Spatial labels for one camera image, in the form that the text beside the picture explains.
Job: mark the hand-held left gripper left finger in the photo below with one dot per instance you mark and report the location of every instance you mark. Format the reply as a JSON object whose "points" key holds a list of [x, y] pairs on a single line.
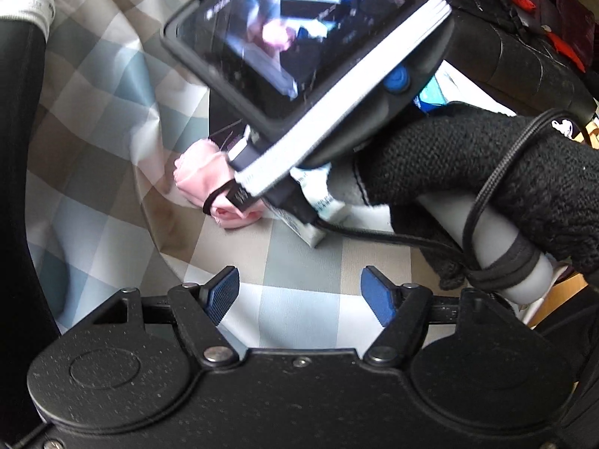
{"points": [[220, 297]]}

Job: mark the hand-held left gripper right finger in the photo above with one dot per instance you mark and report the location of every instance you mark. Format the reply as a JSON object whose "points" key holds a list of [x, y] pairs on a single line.
{"points": [[379, 299]]}

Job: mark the small white tissue pack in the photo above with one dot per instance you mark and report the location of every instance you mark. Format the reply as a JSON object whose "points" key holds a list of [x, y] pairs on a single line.
{"points": [[323, 206]]}

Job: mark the pink satin rose cloth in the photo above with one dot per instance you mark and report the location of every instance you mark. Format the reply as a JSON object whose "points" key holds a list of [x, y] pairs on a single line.
{"points": [[196, 182]]}

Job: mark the blue tissue pack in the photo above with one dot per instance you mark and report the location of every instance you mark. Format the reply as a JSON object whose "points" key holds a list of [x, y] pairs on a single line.
{"points": [[433, 96]]}

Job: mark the person's right hand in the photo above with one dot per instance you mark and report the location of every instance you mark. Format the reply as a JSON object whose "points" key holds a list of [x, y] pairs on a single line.
{"points": [[468, 149]]}

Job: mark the black sofa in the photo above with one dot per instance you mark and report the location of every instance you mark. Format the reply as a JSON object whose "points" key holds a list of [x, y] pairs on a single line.
{"points": [[514, 65]]}

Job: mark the person's black trouser leg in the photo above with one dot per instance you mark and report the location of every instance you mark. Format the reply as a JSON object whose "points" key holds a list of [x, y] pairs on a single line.
{"points": [[18, 149]]}

